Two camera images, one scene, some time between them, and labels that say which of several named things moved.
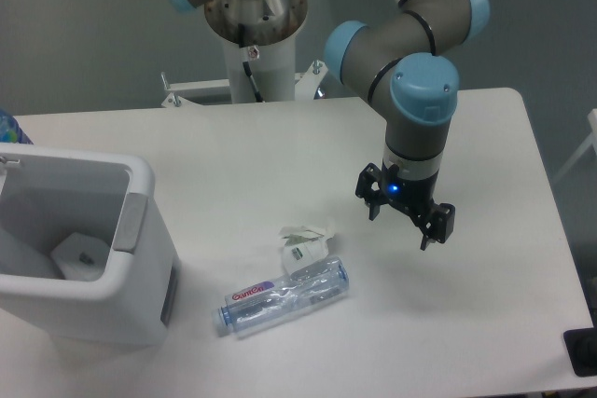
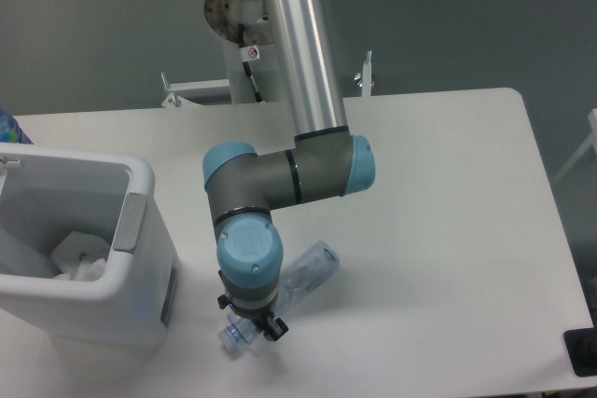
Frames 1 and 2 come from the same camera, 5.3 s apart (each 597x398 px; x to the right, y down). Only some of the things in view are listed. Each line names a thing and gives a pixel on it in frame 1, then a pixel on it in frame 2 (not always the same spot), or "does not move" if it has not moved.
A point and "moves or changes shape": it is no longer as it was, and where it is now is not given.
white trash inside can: [80, 257] does not move
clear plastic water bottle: [258, 307] moves or changes shape
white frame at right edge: [591, 141] does not move
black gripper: [415, 196] to [260, 318]
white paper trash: [304, 244] to [90, 271]
